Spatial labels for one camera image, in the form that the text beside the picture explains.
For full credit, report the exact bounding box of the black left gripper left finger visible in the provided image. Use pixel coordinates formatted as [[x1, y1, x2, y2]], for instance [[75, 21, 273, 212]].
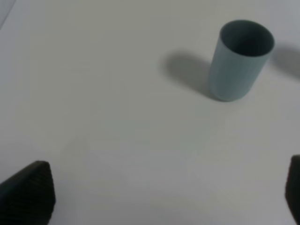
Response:
[[0, 161, 56, 225]]

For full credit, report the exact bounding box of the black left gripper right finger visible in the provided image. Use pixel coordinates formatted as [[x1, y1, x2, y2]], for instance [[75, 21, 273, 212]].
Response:
[[285, 155, 300, 225]]

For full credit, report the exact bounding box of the teal plastic cup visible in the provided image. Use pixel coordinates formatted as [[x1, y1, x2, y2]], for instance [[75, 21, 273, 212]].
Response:
[[208, 20, 275, 102]]

